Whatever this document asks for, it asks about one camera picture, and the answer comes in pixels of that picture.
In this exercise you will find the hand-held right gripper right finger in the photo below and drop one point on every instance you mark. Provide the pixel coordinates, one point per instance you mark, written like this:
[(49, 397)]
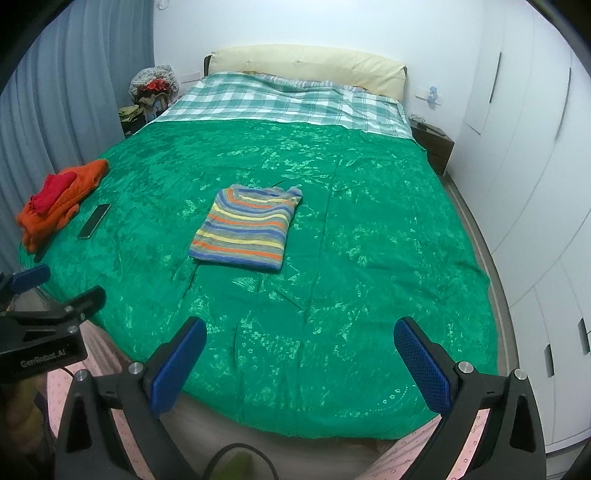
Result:
[(425, 364)]

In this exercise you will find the green checked blanket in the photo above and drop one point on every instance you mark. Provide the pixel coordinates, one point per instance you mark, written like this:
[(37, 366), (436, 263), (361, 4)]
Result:
[(277, 99)]

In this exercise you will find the black smartphone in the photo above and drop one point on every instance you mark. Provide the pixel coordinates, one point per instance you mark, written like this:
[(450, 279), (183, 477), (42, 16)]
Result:
[(94, 220)]

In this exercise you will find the orange garment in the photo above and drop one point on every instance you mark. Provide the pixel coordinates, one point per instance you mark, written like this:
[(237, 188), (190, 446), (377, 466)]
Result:
[(78, 189)]

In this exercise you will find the white wall socket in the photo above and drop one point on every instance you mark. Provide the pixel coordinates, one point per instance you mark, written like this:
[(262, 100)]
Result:
[(431, 96)]

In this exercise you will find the green floral bedspread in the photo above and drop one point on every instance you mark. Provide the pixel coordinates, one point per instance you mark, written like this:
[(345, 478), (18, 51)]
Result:
[(360, 258)]

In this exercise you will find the white wardrobe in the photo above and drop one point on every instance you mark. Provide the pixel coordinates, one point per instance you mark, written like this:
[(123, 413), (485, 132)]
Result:
[(531, 184)]

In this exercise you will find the pink dotted pajama pants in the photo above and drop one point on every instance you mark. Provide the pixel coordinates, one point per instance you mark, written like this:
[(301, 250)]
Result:
[(124, 429)]

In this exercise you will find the striped knit sweater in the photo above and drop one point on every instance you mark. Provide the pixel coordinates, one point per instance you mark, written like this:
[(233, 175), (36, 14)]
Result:
[(244, 226)]

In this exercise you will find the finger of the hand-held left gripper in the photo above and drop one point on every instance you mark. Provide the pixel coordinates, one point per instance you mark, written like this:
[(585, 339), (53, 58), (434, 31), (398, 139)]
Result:
[(32, 276), (76, 304)]

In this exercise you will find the dark wooden nightstand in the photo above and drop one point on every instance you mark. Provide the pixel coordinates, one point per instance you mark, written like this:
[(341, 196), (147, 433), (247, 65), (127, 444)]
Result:
[(436, 145)]

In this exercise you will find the grey-blue curtain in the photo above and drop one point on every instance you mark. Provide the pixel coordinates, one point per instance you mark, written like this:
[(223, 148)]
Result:
[(69, 115)]

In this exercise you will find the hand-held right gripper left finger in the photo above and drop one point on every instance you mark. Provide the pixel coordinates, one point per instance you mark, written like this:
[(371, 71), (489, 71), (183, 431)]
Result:
[(178, 369)]

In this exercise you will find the red garment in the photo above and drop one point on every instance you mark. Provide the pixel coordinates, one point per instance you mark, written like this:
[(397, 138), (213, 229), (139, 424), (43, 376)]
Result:
[(53, 191)]

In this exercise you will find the cream pillow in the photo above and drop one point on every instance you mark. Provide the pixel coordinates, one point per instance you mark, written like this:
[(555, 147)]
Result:
[(314, 64)]

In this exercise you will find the pile of clothes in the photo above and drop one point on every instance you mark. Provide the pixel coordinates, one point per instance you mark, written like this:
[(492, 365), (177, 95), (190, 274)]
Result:
[(152, 90)]

